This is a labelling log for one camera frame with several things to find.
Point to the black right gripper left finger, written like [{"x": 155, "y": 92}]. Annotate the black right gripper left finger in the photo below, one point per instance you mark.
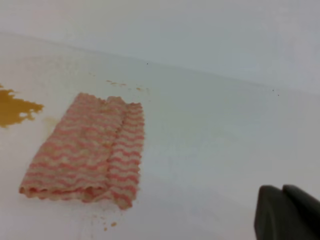
[{"x": 276, "y": 217}]

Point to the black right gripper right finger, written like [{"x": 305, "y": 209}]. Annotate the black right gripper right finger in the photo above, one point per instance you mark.
[{"x": 307, "y": 206}]

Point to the brown coffee spill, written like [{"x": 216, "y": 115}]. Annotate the brown coffee spill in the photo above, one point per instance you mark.
[{"x": 16, "y": 110}]

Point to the pink white striped rag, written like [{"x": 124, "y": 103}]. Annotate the pink white striped rag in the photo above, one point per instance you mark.
[{"x": 92, "y": 155}]

